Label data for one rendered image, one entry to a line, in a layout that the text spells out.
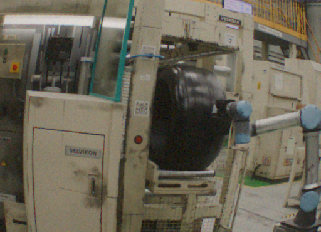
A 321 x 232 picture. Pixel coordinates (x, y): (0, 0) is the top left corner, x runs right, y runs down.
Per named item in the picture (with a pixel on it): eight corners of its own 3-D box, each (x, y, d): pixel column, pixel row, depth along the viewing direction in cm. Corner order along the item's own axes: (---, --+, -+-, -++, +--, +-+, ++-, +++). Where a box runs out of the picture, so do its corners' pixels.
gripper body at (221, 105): (227, 101, 234) (239, 100, 223) (227, 119, 234) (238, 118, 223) (214, 100, 232) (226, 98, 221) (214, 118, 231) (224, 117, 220)
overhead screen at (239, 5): (222, 26, 648) (224, -6, 645) (221, 26, 652) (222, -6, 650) (252, 34, 678) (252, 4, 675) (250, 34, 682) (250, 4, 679)
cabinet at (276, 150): (273, 184, 693) (284, 108, 686) (252, 179, 743) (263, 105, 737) (303, 179, 738) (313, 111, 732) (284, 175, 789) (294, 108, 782)
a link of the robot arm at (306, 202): (319, 205, 200) (320, 103, 201) (318, 212, 186) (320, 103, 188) (300, 209, 205) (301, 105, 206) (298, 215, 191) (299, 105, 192)
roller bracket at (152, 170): (152, 183, 244) (154, 165, 243) (131, 168, 281) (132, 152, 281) (158, 183, 245) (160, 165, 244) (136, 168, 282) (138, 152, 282)
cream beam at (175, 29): (150, 35, 275) (153, 13, 274) (138, 37, 299) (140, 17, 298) (239, 51, 295) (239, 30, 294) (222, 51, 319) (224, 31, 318)
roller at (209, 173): (156, 170, 247) (153, 167, 251) (155, 177, 248) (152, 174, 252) (216, 170, 259) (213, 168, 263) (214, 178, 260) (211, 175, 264)
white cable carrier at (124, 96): (116, 158, 249) (125, 66, 247) (114, 156, 254) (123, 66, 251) (124, 158, 251) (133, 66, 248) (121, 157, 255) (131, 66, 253)
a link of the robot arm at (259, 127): (320, 103, 212) (241, 119, 231) (319, 103, 202) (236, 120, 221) (322, 124, 211) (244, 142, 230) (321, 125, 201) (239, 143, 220)
